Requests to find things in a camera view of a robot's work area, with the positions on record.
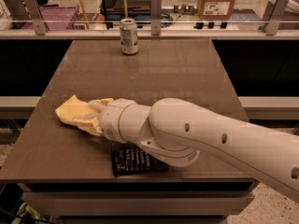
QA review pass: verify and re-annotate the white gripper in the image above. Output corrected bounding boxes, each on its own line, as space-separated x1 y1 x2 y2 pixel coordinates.
75 98 135 143

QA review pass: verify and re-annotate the yellow wavy sponge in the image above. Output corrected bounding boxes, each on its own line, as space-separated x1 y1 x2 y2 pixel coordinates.
55 95 98 127

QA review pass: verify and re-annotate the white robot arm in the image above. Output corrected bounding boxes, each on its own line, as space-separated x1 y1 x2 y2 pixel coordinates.
78 98 299 201

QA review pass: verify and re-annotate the green 7up can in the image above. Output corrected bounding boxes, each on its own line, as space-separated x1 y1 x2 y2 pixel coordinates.
120 18 138 55

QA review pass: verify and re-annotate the black snack bar wrapper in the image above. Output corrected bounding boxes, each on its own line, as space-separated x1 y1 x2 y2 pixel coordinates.
111 147 168 176

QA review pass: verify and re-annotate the purple plastic crate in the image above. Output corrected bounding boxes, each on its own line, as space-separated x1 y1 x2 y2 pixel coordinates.
21 5 80 31

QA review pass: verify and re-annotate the yellow wooden stick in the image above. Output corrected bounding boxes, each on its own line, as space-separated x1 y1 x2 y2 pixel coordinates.
79 0 90 30

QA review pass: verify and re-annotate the brown cardboard box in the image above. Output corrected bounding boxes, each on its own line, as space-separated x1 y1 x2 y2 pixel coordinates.
197 0 235 20

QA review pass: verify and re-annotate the left metal railing post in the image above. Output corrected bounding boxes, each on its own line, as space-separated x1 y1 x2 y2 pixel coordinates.
23 0 48 35

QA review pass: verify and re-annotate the metal railing post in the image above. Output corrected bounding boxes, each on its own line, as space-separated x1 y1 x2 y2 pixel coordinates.
263 0 290 35
23 0 48 35
150 0 162 35

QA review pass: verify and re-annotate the middle metal railing post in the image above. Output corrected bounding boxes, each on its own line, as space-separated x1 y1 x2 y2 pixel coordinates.
150 0 162 35

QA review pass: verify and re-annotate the right metal railing post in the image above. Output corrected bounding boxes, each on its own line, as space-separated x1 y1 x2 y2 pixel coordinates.
263 0 290 35

